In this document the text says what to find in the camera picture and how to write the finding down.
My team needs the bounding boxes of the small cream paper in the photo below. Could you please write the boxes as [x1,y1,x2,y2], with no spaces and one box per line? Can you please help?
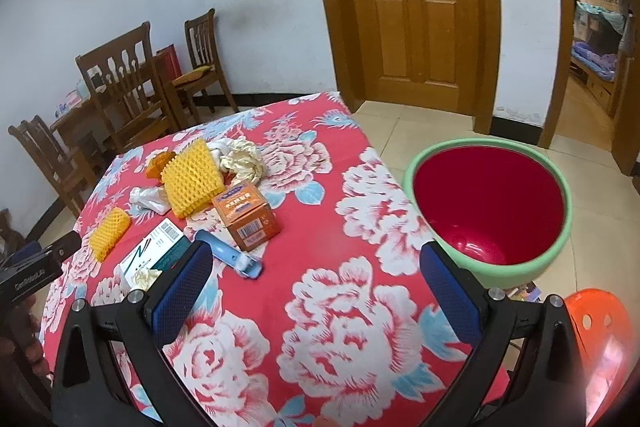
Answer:
[129,268,162,291]

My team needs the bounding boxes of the small yellow foam net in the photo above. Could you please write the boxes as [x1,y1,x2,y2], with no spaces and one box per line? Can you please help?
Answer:
[89,207,131,262]

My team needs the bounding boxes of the white teal carton box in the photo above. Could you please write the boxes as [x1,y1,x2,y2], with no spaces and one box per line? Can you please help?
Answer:
[118,218,190,289]

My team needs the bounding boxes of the blue plastic clip tool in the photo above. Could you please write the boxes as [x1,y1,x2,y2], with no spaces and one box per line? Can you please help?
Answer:
[194,230,262,280]

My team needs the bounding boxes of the clear plastic bag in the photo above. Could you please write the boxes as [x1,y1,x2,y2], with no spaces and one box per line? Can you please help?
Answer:
[129,186,171,216]

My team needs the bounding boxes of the orange cardboard box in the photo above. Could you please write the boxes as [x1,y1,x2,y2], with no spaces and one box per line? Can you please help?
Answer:
[213,182,281,251]

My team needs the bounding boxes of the large yellow foam net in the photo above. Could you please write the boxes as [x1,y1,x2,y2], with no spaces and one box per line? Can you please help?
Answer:
[160,139,226,219]

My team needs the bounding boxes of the cream cloth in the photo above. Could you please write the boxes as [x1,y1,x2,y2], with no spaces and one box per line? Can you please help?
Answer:
[206,135,266,185]

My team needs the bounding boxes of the orange plastic stool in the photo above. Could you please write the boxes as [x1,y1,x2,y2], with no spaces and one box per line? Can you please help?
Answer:
[564,288,634,426]

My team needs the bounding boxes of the books under bin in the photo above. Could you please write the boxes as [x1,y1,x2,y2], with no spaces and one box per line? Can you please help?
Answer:
[506,282,542,303]

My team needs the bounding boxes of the left wooden chair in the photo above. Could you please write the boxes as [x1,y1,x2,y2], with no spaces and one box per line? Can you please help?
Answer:
[8,115,96,218]

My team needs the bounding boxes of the wooden chair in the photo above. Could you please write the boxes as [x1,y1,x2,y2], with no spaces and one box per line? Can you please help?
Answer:
[171,9,239,124]
[8,115,96,218]
[75,22,179,154]

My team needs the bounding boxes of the wooden dining table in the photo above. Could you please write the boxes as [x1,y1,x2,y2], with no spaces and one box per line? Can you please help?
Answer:
[50,100,94,148]

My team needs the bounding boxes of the red floral tablecloth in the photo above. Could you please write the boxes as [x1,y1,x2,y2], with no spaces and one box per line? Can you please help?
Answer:
[40,93,469,426]

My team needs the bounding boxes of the red bin green rim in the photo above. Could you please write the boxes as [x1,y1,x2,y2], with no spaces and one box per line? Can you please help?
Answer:
[402,136,573,288]

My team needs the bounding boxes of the near wooden chair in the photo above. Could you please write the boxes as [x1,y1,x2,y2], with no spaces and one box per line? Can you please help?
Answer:
[75,22,179,154]

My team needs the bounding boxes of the red bag on chair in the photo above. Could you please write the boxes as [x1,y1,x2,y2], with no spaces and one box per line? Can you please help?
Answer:
[154,44,182,83]

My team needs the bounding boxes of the far wooden chair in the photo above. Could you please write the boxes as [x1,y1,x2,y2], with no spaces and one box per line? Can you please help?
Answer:
[171,9,239,124]

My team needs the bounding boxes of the bunk bed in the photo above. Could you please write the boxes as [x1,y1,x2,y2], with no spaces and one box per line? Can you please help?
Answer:
[572,0,632,118]

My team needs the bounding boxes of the wooden panel door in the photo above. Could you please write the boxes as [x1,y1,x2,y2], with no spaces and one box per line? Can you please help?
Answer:
[323,0,500,133]

